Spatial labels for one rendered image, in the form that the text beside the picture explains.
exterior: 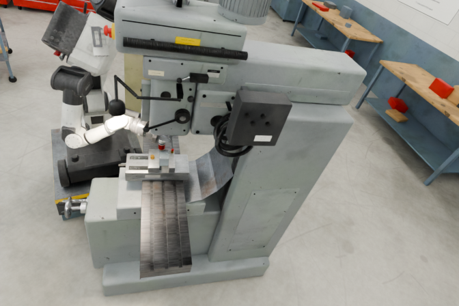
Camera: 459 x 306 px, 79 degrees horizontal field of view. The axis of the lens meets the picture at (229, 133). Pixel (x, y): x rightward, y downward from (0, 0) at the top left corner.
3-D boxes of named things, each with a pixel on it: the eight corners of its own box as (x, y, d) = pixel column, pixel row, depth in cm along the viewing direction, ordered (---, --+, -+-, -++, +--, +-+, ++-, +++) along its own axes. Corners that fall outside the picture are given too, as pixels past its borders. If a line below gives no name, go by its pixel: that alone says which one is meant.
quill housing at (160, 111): (149, 137, 132) (151, 78, 112) (149, 111, 147) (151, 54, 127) (189, 138, 137) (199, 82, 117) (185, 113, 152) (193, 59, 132)
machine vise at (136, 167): (125, 181, 156) (124, 167, 149) (127, 161, 167) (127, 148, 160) (188, 180, 166) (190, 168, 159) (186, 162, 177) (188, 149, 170)
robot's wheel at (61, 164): (61, 172, 213) (56, 154, 201) (68, 171, 216) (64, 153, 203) (62, 192, 201) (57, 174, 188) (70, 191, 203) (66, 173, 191)
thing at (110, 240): (91, 270, 191) (81, 221, 154) (98, 227, 214) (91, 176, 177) (207, 257, 215) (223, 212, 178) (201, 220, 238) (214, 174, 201)
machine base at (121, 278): (103, 298, 192) (100, 285, 179) (111, 220, 235) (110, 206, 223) (263, 276, 227) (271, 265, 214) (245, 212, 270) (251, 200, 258)
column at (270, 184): (204, 275, 217) (261, 117, 120) (197, 222, 251) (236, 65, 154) (263, 268, 232) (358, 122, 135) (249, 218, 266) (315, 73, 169)
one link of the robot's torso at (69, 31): (40, 59, 149) (32, 53, 119) (67, 3, 151) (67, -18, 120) (97, 85, 164) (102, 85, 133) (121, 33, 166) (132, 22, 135)
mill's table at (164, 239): (138, 278, 127) (139, 270, 122) (143, 113, 217) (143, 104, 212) (190, 272, 134) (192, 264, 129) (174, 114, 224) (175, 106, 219)
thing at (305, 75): (197, 97, 121) (203, 54, 108) (190, 71, 137) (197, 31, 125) (350, 107, 145) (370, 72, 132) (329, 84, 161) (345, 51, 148)
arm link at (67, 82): (52, 100, 133) (53, 72, 129) (63, 96, 142) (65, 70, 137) (77, 106, 134) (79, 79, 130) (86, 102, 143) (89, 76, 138)
